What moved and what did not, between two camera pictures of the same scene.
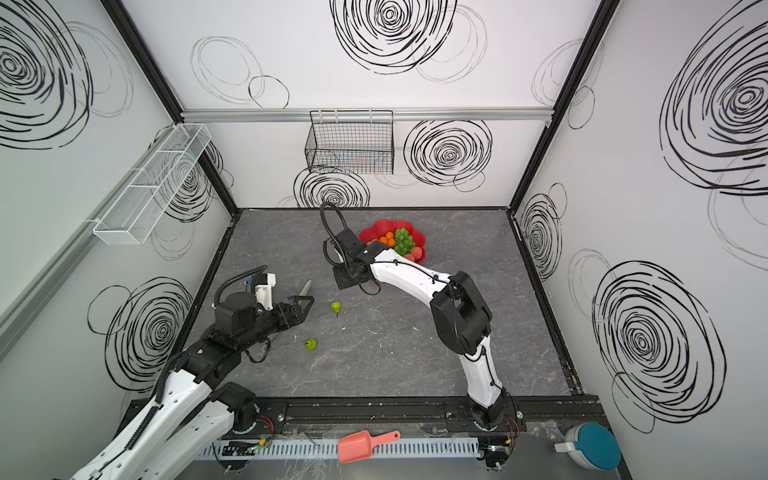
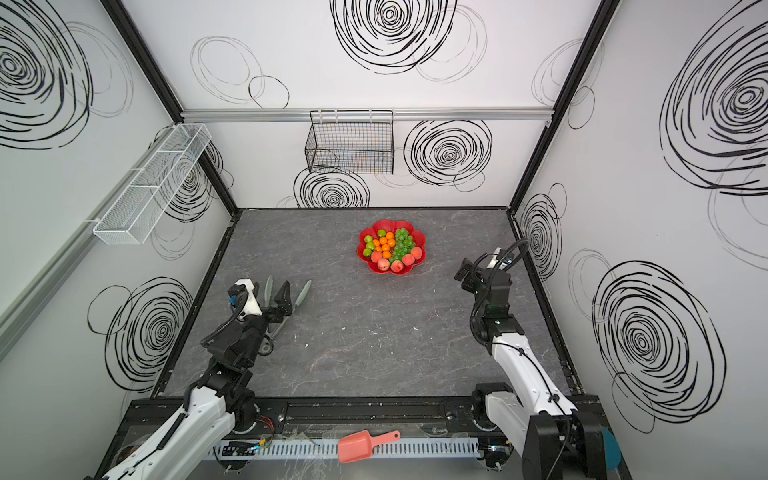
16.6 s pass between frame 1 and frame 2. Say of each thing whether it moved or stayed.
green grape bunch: stayed
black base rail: stayed
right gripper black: moved
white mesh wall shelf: stayed
